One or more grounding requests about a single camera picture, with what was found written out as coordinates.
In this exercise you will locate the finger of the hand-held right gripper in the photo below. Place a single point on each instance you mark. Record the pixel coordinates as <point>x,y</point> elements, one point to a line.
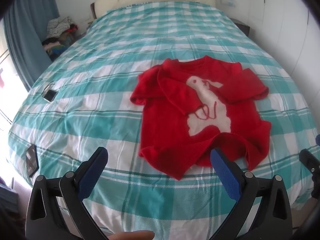
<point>309,161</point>

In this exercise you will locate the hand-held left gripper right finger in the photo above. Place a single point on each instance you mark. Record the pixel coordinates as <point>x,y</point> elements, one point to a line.
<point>225,172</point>

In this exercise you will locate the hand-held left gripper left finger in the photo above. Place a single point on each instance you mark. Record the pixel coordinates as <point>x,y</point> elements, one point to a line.
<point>93,172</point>

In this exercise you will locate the red sweater with white animal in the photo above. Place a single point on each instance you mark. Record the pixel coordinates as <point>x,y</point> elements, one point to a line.
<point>175,140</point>

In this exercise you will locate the pile of clothes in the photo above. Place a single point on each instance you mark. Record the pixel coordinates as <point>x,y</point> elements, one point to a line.
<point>58,33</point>

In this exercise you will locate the person's left hand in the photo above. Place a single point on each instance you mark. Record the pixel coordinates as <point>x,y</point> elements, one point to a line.
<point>132,236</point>

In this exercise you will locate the teal plaid bed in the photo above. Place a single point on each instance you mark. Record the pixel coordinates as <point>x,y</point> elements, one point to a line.
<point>100,125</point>

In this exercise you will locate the black-framed tablet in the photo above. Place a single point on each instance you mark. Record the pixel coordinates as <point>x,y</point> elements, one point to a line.
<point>32,160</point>

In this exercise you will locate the small black phone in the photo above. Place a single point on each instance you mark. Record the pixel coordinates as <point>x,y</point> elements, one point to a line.
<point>50,95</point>

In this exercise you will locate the white wardrobe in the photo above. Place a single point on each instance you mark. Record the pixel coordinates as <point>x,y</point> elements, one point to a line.
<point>282,17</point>

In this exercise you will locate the dark wooden nightstand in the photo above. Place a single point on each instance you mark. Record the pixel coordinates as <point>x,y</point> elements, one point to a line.
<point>242,26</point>

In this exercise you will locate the blue curtain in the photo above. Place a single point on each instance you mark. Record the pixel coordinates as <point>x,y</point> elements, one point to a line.
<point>22,30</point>

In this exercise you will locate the white wall outlet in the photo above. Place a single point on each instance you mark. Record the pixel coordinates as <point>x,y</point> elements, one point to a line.
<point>228,1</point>

